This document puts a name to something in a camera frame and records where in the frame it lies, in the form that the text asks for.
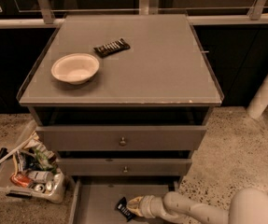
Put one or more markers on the white paper bowl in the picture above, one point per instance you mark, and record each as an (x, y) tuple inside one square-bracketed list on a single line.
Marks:
[(75, 68)]

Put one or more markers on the white stick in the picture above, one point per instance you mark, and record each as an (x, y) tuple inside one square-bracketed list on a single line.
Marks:
[(20, 146)]

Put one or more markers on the blue rxbar blueberry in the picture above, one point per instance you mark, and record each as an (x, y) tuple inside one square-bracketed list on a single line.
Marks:
[(121, 206)]

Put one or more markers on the grey middle drawer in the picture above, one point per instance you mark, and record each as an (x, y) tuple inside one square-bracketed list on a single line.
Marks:
[(125, 167)]

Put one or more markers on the red soda can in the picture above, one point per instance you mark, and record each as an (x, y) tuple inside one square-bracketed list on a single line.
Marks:
[(21, 180)]

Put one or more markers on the grey top drawer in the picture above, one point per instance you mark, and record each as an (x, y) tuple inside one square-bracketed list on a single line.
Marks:
[(121, 138)]

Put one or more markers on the clear plastic bin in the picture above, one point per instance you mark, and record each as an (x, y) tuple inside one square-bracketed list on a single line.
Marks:
[(30, 169)]

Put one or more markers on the white soda can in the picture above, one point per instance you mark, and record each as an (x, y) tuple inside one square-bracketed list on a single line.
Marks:
[(40, 176)]

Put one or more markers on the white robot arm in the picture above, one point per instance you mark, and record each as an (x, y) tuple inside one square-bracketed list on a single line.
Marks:
[(248, 206)]

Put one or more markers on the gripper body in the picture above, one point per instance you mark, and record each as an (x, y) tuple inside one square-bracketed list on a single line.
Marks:
[(146, 206)]

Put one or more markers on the silver can top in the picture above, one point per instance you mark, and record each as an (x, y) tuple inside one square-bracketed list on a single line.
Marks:
[(39, 188)]

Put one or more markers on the grey drawer cabinet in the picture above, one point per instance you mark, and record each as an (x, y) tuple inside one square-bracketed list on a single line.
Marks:
[(162, 80)]

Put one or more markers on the white diagonal post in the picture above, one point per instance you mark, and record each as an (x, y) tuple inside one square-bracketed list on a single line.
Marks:
[(260, 101)]

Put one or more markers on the grey open bottom drawer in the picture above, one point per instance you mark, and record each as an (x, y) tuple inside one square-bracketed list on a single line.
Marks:
[(95, 198)]

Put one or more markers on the metal window frame rail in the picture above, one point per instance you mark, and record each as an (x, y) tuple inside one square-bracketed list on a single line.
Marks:
[(52, 13)]

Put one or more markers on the green snack bag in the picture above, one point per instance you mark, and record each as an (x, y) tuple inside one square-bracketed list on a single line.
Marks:
[(46, 160)]

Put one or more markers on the dark brown snack bar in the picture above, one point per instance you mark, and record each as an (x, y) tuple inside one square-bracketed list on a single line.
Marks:
[(111, 48)]

